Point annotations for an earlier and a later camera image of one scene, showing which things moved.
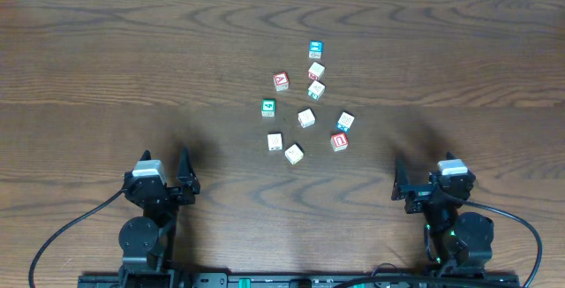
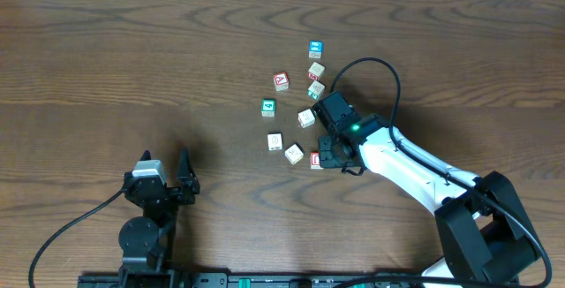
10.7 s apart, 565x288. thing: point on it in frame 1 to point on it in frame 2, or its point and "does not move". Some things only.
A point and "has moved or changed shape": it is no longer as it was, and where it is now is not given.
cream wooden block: x=294 y=154 does not move
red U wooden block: x=339 y=141 has moved or changed shape
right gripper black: x=419 y=194 to x=327 y=161
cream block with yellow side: x=274 y=141 does not move
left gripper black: x=169 y=192 does not move
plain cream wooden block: x=306 y=117 does not move
